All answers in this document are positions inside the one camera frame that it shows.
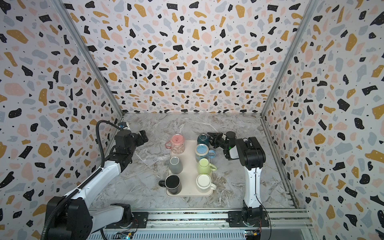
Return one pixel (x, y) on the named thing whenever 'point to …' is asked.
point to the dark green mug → (203, 138)
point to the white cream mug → (203, 182)
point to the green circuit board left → (123, 235)
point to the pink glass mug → (176, 143)
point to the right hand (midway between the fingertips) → (205, 131)
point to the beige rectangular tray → (188, 177)
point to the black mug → (171, 183)
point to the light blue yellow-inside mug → (202, 151)
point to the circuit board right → (252, 235)
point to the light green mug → (204, 167)
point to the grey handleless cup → (175, 166)
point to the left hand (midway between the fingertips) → (136, 131)
